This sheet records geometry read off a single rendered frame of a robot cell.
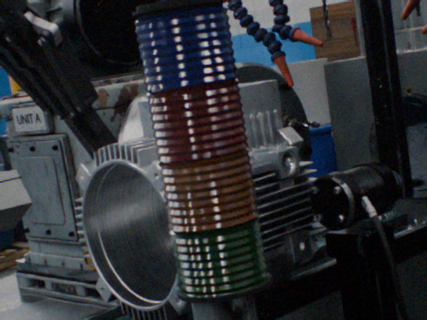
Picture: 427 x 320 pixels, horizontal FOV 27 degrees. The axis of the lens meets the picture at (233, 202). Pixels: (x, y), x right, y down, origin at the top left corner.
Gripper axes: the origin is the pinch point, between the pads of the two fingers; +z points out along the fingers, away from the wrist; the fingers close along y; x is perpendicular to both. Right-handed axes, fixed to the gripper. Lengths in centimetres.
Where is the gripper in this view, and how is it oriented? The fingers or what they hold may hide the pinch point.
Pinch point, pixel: (95, 137)
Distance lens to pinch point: 95.3
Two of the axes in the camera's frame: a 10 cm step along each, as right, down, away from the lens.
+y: -6.8, -0.2, 7.4
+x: -5.5, 6.8, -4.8
